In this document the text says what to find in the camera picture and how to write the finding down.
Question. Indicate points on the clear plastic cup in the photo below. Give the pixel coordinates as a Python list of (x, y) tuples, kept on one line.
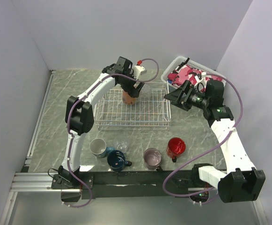
[(145, 93)]

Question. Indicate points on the white plastic basket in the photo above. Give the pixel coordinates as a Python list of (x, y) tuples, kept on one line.
[(180, 61)]

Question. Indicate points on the pink camouflage cloth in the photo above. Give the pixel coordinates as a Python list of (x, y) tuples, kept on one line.
[(183, 73)]

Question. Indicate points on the light blue mug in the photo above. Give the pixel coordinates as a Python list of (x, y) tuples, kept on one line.
[(99, 148)]

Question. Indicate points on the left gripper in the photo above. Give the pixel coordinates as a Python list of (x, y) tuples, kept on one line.
[(131, 90)]

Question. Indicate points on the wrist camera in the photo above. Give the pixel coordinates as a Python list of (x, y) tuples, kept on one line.
[(138, 70), (200, 81)]

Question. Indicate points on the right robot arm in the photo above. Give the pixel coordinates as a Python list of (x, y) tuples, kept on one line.
[(241, 182)]

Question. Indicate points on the salmon pink mug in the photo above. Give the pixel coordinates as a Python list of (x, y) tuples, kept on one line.
[(127, 99)]

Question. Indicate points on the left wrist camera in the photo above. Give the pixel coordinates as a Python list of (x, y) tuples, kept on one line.
[(138, 70)]

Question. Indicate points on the white wire dish rack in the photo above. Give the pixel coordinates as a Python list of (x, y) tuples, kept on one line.
[(111, 111)]

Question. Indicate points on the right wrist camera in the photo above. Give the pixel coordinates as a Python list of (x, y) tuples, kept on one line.
[(200, 81)]

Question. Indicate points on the red mug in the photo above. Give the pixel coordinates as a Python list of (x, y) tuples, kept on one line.
[(175, 148)]

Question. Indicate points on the small clear glass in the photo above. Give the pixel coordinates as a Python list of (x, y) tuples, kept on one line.
[(122, 146)]

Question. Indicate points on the dark blue mug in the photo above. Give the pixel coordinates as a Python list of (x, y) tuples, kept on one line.
[(117, 161)]

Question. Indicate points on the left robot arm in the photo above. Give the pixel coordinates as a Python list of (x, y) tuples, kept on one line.
[(79, 116)]

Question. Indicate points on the mauve purple mug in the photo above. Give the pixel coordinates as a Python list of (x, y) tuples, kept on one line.
[(152, 159)]

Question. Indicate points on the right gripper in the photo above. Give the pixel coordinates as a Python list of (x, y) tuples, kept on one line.
[(176, 96)]

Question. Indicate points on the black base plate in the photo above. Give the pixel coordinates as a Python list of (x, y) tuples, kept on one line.
[(139, 183)]

